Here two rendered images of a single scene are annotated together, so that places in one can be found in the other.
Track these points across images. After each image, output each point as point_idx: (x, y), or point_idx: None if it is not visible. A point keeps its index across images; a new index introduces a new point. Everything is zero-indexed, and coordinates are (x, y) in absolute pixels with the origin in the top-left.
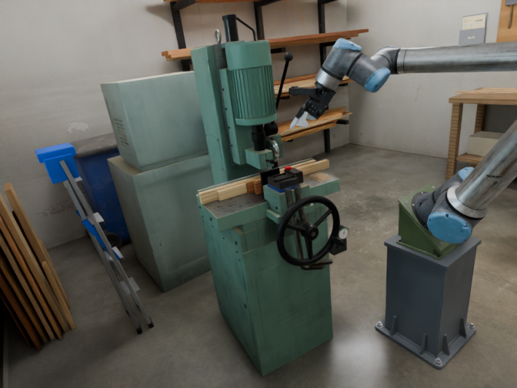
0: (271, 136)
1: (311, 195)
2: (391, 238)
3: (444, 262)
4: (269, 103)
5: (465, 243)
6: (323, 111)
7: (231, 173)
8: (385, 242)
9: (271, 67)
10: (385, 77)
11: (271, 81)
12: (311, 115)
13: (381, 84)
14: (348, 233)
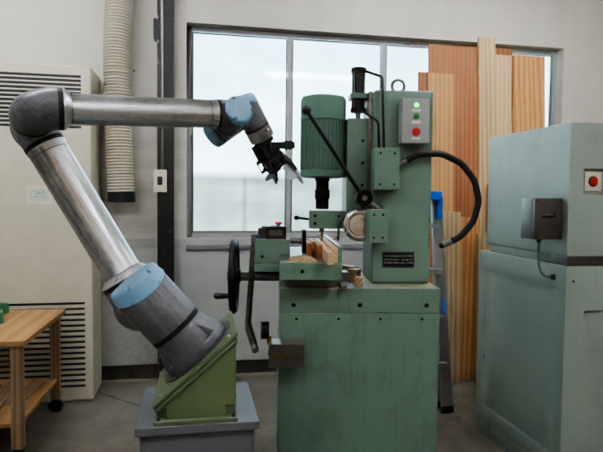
0: (366, 209)
1: (233, 239)
2: (246, 387)
3: (153, 389)
4: (302, 157)
5: (152, 415)
6: (267, 168)
7: (363, 241)
8: (245, 382)
9: (309, 121)
10: (205, 131)
11: (309, 135)
12: (288, 174)
13: (212, 138)
14: (260, 334)
